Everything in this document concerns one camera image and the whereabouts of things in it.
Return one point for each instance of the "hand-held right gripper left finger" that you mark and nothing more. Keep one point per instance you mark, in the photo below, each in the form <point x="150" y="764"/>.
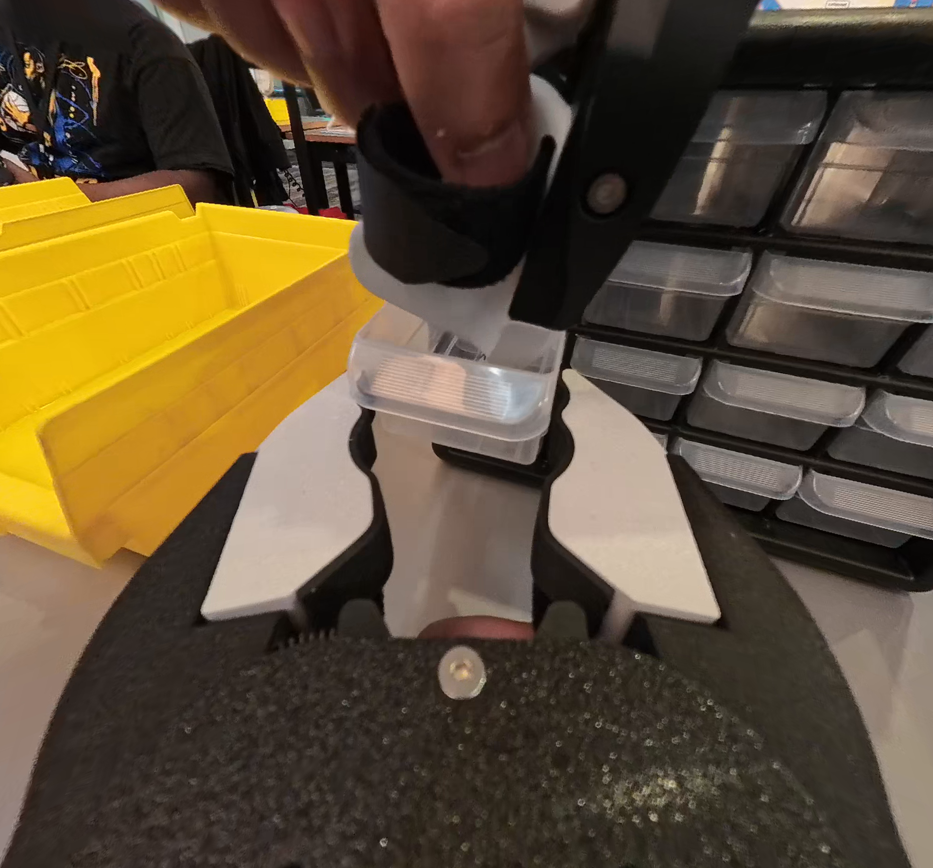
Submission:
<point x="291" y="518"/>

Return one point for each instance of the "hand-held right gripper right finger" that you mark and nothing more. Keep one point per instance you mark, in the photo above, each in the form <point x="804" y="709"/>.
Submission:
<point x="627" y="518"/>

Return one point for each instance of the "black drawer cabinet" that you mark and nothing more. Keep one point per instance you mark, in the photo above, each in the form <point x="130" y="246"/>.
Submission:
<point x="802" y="59"/>

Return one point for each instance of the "yellow plastic bin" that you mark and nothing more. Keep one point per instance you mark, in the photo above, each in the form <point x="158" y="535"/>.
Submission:
<point x="182" y="372"/>

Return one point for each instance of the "clear plastic drawer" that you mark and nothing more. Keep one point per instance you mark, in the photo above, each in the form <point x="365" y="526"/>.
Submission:
<point x="452" y="387"/>

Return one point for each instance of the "rows of clear cabinet drawers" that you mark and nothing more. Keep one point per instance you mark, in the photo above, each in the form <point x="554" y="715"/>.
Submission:
<point x="802" y="314"/>

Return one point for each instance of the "person's left hand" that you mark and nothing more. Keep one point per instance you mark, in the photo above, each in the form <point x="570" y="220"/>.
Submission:
<point x="437" y="44"/>

